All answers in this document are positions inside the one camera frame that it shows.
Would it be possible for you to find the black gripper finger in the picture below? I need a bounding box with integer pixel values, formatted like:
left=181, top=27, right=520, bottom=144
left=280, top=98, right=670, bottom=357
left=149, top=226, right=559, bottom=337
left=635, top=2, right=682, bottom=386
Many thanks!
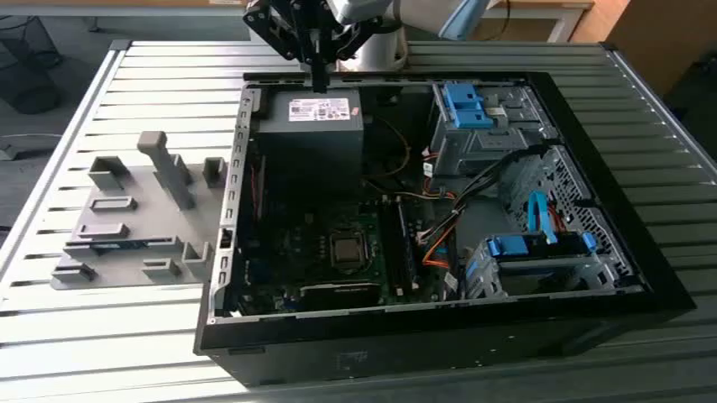
left=318, top=20, right=393, bottom=93
left=240, top=3, right=321, bottom=93

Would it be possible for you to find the black RAM slot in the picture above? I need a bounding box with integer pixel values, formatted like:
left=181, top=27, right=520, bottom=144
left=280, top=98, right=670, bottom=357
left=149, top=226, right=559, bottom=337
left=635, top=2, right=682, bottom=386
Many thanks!
left=377, top=193, right=405, bottom=297

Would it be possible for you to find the dark installed RAM stick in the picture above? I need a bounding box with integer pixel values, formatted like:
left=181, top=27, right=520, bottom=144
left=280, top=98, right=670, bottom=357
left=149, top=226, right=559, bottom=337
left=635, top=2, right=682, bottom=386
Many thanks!
left=395, top=200, right=420, bottom=291

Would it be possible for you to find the grey power supply unit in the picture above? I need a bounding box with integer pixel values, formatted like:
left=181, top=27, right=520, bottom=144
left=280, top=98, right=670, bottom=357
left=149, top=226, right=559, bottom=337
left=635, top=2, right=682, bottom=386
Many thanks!
left=249, top=88, right=365, bottom=202

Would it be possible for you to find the blue drive carrier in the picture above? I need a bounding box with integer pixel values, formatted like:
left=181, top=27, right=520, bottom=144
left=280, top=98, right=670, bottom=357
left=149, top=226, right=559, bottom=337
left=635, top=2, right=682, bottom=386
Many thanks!
left=440, top=82, right=495, bottom=129

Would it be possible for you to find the metal drive cage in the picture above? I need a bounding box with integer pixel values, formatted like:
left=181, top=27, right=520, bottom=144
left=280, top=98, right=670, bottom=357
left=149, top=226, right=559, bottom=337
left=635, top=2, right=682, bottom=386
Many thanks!
left=429, top=81, right=560, bottom=180

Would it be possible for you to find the CPU socket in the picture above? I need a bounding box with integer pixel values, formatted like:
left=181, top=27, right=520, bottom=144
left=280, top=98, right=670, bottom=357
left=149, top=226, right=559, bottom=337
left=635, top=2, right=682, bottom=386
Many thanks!
left=325, top=226, right=372, bottom=275

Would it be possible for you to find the silver CPU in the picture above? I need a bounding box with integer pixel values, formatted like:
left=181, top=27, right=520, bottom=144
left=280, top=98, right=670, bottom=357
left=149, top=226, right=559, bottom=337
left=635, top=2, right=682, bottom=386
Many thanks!
left=332, top=237, right=365, bottom=264

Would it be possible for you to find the grey parts rack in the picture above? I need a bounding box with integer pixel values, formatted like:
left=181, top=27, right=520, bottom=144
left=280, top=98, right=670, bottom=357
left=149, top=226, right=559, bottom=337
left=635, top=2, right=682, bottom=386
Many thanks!
left=49, top=130, right=228, bottom=291

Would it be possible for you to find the green motherboard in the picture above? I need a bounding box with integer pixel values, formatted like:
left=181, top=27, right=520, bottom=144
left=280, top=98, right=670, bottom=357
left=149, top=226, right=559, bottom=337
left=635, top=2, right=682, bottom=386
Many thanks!
left=233, top=196, right=447, bottom=314

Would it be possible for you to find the wooden cabinet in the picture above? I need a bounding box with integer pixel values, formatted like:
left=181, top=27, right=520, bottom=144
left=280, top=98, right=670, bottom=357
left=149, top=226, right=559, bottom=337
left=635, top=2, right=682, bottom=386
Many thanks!
left=569, top=0, right=717, bottom=98

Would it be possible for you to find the blue disk carrier with disk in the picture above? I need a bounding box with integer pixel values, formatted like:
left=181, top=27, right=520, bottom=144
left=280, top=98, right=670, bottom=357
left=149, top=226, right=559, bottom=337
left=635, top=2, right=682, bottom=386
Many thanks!
left=484, top=232, right=595, bottom=259

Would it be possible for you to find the blue bay latch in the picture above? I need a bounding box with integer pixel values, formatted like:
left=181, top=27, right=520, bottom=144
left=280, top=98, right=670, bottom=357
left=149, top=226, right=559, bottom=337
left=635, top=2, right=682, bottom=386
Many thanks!
left=464, top=259, right=483, bottom=290

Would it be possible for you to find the black graphics card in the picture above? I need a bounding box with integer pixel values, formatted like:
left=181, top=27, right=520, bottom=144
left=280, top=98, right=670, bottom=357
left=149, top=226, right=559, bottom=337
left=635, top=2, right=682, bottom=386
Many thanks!
left=296, top=281, right=383, bottom=311

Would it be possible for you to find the metal disk bay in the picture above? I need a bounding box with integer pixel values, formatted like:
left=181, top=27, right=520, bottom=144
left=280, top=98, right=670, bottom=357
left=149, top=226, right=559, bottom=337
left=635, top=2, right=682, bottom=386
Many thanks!
left=461, top=247, right=631, bottom=300

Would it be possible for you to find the black PC case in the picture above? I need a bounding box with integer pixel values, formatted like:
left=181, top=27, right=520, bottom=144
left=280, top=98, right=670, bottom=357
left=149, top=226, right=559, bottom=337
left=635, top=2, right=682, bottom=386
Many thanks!
left=192, top=71, right=698, bottom=387

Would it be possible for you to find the thin orange wire loop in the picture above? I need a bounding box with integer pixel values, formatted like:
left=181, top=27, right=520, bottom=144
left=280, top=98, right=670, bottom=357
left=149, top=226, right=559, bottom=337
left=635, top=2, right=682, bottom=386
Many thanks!
left=361, top=116, right=412, bottom=181

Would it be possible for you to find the black cable bundle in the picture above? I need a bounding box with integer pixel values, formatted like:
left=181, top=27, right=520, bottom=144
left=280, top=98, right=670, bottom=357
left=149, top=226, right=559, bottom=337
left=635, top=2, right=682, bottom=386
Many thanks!
left=416, top=144, right=547, bottom=247

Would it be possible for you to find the black wire mesh bin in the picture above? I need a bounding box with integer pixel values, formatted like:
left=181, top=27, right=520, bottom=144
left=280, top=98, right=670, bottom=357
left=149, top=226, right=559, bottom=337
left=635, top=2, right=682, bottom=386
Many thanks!
left=0, top=15, right=63, bottom=115

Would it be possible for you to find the blue flat data cable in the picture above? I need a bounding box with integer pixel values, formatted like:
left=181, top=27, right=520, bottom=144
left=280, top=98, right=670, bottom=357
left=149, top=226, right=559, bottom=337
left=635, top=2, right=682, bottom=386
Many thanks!
left=527, top=190, right=559, bottom=244

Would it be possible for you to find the orange wire bundle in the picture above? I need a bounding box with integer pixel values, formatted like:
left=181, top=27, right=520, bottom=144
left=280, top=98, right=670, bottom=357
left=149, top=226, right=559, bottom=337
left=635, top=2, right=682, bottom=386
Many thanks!
left=420, top=217, right=457, bottom=268

